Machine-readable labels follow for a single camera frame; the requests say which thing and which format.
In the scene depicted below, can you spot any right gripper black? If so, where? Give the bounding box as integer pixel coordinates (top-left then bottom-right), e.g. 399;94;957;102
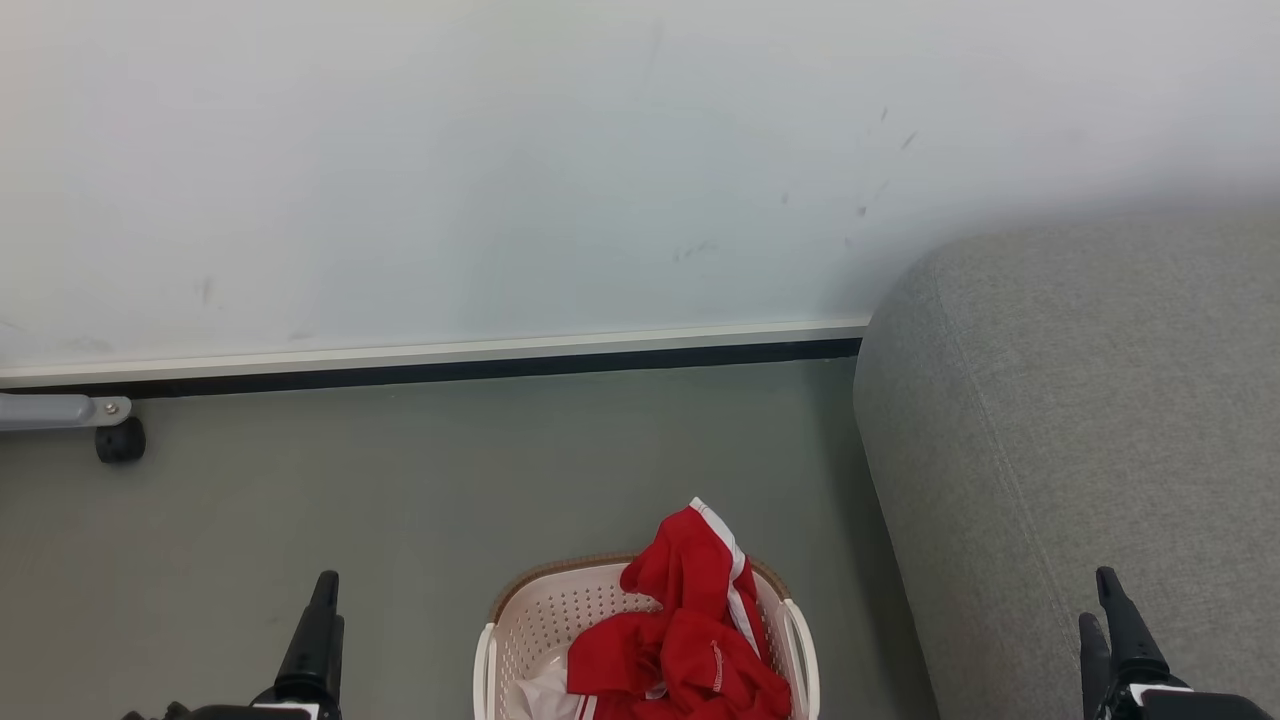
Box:
1078;566;1277;720

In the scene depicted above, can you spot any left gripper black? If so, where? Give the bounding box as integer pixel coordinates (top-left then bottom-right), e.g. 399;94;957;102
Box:
120;570;347;720

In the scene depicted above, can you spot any plain red garment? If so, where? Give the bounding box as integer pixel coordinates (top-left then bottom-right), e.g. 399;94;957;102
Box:
567;608;794;720

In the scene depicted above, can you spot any red white striped garment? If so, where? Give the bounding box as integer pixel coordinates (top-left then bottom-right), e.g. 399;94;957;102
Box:
620;497;773;661

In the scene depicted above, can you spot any grey fabric sofa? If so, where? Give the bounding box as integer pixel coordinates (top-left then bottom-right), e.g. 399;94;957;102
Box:
853;205;1280;720

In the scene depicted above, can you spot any cream perforated laundry basket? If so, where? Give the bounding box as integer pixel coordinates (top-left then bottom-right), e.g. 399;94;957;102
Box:
473;553;821;720

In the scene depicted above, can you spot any white black baseboard strip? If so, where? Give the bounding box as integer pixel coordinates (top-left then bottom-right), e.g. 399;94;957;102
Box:
0;318;869;399

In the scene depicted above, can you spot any grey metal stand leg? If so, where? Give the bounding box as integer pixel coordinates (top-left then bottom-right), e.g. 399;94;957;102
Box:
0;393;133;433

